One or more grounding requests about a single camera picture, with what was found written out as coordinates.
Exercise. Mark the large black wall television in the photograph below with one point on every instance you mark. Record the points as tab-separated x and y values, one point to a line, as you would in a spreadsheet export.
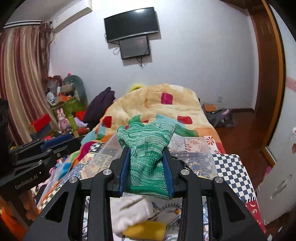
131	23

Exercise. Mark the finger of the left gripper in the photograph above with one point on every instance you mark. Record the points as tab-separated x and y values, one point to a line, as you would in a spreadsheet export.
57	140

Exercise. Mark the dark purple jacket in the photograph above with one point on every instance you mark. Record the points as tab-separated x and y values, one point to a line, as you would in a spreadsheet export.
98	106

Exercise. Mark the green knitted glove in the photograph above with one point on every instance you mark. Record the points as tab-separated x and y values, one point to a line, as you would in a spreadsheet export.
146	175

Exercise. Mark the clear plastic storage box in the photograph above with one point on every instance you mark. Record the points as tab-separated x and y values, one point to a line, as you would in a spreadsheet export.
195	152

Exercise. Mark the small black wall monitor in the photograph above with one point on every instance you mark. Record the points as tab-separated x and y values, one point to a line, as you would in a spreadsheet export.
134	47

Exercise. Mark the patterned bed sheet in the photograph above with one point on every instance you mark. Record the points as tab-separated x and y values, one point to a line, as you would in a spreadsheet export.
228	166

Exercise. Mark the red thermos cup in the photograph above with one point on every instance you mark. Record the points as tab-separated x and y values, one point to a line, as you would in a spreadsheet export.
83	131

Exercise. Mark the red box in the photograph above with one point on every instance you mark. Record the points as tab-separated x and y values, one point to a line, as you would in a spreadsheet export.
39	123

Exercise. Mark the purple backpack on floor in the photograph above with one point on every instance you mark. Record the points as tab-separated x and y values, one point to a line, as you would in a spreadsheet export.
218	117

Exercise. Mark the white sliding wardrobe door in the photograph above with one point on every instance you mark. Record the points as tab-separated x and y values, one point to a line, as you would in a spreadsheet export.
286	121

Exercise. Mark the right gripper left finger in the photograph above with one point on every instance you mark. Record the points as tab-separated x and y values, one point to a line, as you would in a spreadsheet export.
62	218

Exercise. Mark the white drawstring cloth bag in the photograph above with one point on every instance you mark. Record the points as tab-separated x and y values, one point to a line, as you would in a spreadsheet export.
129	210

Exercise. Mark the yellow green plush pillow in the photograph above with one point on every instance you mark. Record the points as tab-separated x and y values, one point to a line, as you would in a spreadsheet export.
136	86

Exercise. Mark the striped pink curtain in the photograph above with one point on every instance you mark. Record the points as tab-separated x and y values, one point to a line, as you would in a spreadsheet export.
25	58

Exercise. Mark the pink rabbit plush toy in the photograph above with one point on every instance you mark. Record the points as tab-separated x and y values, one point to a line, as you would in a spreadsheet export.
63	122

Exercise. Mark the colourful patchwork quilt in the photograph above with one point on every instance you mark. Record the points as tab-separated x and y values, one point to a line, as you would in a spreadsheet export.
153	104

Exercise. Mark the green storage box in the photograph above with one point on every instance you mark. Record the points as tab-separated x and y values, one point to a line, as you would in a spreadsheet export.
69	106

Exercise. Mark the brown wooden door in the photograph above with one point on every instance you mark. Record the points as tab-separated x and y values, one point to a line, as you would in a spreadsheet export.
271	60

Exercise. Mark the grey green neck pillow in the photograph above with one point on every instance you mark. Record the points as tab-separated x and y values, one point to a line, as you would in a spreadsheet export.
73	84

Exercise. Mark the yellow sponge pad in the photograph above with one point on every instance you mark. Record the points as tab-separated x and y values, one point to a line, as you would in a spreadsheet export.
148	230

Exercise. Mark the white air conditioner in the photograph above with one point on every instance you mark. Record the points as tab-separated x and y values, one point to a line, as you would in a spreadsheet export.
70	13

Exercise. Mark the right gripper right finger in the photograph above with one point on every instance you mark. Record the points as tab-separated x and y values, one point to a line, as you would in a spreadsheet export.
229	218

